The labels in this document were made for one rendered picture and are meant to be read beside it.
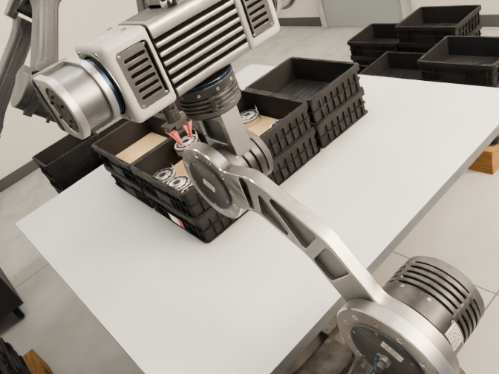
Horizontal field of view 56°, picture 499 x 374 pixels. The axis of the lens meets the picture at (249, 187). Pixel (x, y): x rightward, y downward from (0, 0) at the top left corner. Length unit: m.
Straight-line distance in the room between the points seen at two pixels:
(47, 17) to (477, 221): 2.00
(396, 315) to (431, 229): 1.60
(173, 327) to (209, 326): 0.12
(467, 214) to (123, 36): 1.99
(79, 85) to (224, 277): 0.83
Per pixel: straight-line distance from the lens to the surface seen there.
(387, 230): 1.46
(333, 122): 1.89
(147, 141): 2.21
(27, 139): 4.93
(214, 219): 1.61
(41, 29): 1.22
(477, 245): 2.37
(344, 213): 1.55
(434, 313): 0.93
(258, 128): 1.91
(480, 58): 2.80
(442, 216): 2.52
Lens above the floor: 1.70
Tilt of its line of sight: 33 degrees down
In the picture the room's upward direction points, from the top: 23 degrees counter-clockwise
